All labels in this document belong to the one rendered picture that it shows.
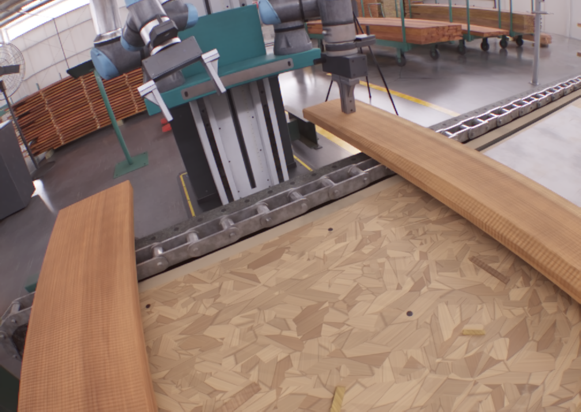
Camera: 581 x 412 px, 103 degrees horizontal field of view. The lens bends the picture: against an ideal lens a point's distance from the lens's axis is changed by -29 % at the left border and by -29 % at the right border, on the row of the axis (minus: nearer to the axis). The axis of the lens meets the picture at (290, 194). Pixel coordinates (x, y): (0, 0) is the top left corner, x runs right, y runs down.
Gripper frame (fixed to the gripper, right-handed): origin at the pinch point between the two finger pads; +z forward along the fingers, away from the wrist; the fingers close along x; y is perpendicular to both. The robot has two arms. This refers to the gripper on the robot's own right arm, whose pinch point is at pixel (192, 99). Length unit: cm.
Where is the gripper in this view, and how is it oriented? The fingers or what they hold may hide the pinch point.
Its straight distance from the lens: 74.3
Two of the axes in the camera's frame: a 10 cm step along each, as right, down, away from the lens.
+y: -3.8, -0.6, 9.2
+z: 4.7, 8.5, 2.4
